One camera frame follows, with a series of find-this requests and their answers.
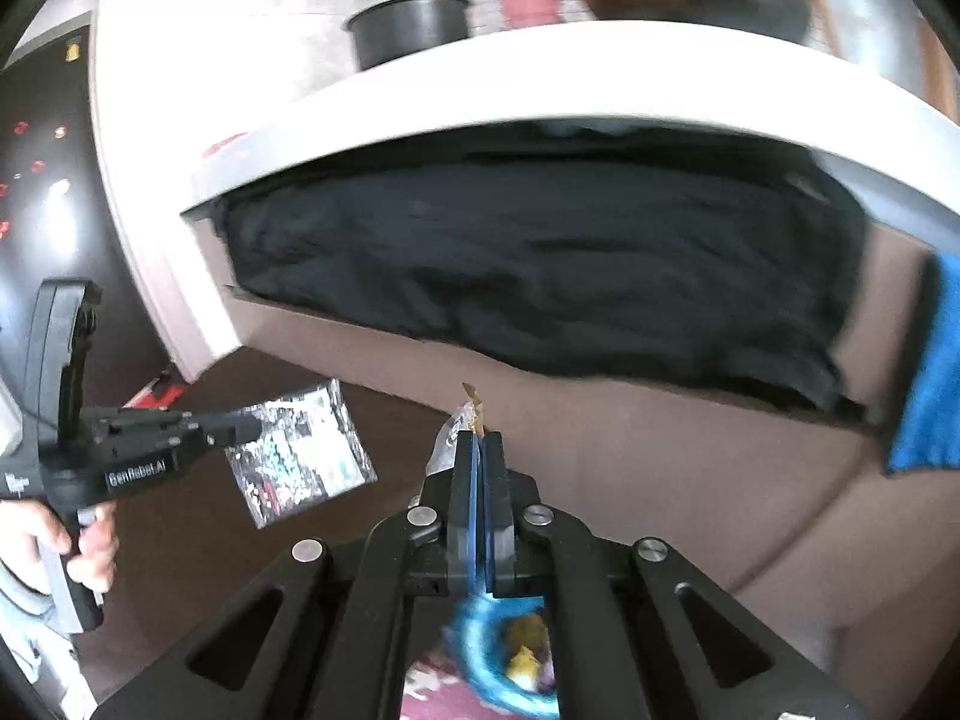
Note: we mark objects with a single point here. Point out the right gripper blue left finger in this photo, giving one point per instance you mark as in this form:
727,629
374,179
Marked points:
463,522

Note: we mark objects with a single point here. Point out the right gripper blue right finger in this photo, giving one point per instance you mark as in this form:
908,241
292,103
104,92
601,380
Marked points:
498,529

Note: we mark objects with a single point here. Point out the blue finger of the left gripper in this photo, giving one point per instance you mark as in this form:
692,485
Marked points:
219,431

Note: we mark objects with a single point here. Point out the silver printed foil wrapper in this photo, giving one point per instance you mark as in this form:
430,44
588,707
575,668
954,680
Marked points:
307,452

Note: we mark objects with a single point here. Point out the small gold wrapper scrap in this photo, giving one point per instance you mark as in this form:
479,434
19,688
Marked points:
466,418

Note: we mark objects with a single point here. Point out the person's left hand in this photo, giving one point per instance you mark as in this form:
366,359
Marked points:
27,525

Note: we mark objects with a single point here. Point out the black cloth on cabinet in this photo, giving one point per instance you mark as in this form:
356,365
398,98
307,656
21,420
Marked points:
700,259

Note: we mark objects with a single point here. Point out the white countertop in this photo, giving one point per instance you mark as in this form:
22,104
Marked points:
194,97

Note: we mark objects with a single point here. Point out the black pot on counter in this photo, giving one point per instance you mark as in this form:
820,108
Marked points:
397,28

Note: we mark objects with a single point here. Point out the blue hanging towel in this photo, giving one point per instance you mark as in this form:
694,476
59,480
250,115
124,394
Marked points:
925,436

